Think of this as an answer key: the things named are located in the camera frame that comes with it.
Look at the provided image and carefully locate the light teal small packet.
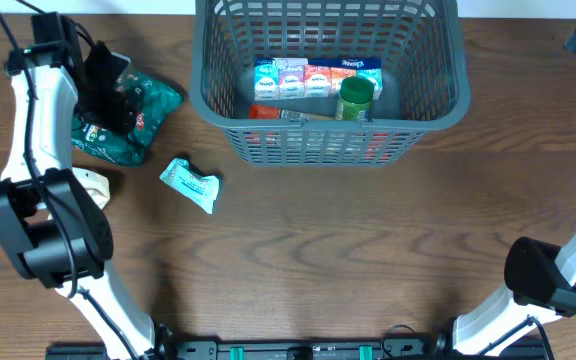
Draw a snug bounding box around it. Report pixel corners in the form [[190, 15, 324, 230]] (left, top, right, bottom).
[[160, 158, 220, 215]]

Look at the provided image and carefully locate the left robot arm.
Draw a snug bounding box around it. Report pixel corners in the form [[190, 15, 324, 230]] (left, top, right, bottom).
[[0, 10, 165, 359]]

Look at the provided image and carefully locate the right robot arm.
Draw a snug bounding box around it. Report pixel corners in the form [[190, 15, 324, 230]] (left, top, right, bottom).
[[450, 234, 576, 359]]

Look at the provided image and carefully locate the green snack bag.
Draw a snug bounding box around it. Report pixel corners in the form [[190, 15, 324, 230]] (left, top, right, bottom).
[[71, 66, 183, 167]]

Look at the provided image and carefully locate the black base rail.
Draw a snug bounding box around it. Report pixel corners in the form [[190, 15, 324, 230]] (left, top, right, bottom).
[[44, 337, 548, 360]]

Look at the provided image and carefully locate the orange pasta packet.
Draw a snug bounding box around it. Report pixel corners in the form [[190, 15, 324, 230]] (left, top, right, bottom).
[[242, 103, 399, 162]]

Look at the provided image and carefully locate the grey plastic lattice basket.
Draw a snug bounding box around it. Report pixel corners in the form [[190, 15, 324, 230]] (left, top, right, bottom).
[[190, 0, 471, 167]]

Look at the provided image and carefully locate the beige paper pouch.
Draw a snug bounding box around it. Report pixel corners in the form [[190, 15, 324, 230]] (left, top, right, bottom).
[[72, 167, 111, 209]]

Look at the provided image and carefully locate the blue tissue multipack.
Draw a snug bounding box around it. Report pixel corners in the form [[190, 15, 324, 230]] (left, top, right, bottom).
[[253, 58, 383, 101]]

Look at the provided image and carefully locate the green lid jar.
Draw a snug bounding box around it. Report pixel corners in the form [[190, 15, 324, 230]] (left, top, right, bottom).
[[335, 76, 375, 121]]

